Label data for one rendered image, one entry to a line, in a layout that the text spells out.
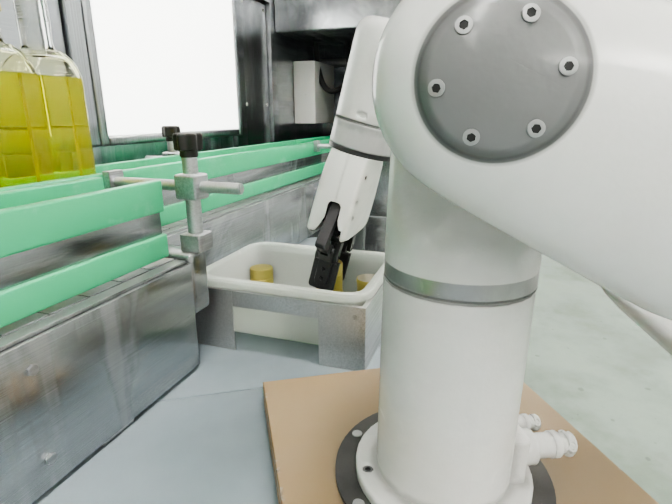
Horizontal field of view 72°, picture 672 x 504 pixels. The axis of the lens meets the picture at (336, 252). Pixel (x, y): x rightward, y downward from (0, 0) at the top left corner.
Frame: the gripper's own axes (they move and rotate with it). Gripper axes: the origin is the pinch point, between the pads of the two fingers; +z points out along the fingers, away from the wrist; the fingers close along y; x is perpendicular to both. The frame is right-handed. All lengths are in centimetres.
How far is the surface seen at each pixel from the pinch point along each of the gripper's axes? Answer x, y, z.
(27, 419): -10.1, 32.5, 4.8
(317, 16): -40, -73, -34
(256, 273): -11.3, -3.6, 6.3
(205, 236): -11.6, 10.6, -3.1
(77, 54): -44.3, -2.8, -16.0
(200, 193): -12.7, 11.0, -7.7
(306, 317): 0.7, 7.2, 3.5
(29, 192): -22.6, 22.1, -6.4
